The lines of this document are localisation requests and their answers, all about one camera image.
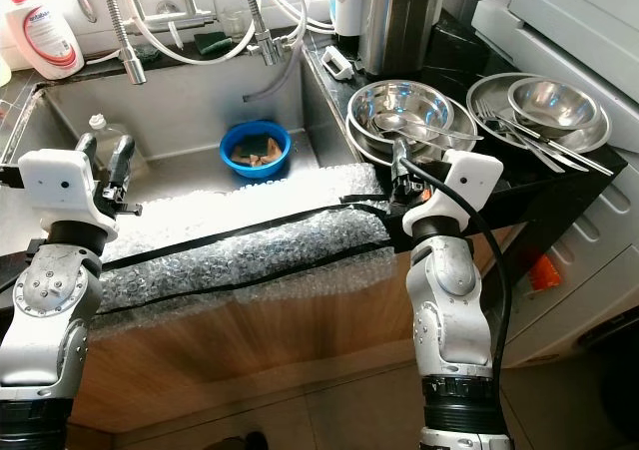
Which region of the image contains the tall steel thermos jug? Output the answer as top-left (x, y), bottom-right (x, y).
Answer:
top-left (359, 0), bottom-right (445, 75)

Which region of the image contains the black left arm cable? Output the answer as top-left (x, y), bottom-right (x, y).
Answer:
top-left (0, 166), bottom-right (27, 188)

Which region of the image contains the steel spoon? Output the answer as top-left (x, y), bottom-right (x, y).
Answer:
top-left (371, 113), bottom-right (485, 142)

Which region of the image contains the silver bubble wrap sheet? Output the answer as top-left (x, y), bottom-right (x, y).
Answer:
top-left (100, 161), bottom-right (395, 311)

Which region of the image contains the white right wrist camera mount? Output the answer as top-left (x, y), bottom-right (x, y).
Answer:
top-left (402, 151), bottom-right (503, 236)

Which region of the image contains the green sponge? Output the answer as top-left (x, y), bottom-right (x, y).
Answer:
top-left (195, 31), bottom-right (233, 54)

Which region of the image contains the white tumble dryer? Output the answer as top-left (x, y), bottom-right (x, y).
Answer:
top-left (471, 0), bottom-right (639, 122)

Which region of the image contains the chrome hose faucet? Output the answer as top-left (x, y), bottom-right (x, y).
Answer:
top-left (240, 0), bottom-right (286, 67)

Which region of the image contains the steel fork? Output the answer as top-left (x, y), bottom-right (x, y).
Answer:
top-left (474, 99), bottom-right (570, 175)
top-left (494, 111), bottom-right (617, 177)

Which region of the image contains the white red soap bottle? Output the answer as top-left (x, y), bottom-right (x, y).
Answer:
top-left (5, 0), bottom-right (86, 80)

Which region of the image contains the blue plastic bowl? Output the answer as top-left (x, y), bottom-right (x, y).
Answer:
top-left (222, 121), bottom-right (293, 179)

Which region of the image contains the stainless steel sink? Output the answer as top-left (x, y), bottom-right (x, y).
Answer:
top-left (15, 53), bottom-right (360, 207)

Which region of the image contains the round steel plate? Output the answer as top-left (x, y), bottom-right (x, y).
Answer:
top-left (347, 96), bottom-right (480, 167)
top-left (466, 73), bottom-right (610, 155)

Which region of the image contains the wooden cabinet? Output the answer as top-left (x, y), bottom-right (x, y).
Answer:
top-left (60, 235), bottom-right (525, 436)

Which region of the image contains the small white box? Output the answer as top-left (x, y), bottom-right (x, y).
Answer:
top-left (321, 46), bottom-right (355, 80)

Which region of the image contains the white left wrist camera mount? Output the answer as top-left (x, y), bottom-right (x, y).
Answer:
top-left (20, 149), bottom-right (121, 241)

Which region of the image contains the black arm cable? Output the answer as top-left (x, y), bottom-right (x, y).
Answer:
top-left (404, 156), bottom-right (507, 391)
top-left (0, 166), bottom-right (27, 188)

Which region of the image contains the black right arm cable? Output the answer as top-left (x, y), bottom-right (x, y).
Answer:
top-left (404, 156), bottom-right (507, 391)

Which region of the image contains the chrome spring faucet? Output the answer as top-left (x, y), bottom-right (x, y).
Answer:
top-left (100, 0), bottom-right (151, 84)

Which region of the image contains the white washing machine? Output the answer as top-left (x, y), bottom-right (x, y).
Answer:
top-left (499, 151), bottom-right (639, 371)

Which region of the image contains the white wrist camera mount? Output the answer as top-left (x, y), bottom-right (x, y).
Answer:
top-left (402, 151), bottom-right (503, 236)
top-left (20, 149), bottom-right (121, 241)

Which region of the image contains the brown scouring sponge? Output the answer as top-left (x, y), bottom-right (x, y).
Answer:
top-left (234, 138), bottom-right (283, 165)

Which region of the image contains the steel bowl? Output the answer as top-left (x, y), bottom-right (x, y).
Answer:
top-left (349, 79), bottom-right (455, 147)
top-left (507, 77), bottom-right (600, 137)

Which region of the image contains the orange tag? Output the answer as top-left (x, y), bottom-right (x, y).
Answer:
top-left (531, 253), bottom-right (560, 291)

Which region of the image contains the clear plastic bottle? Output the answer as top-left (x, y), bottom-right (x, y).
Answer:
top-left (85, 114), bottom-right (131, 162)

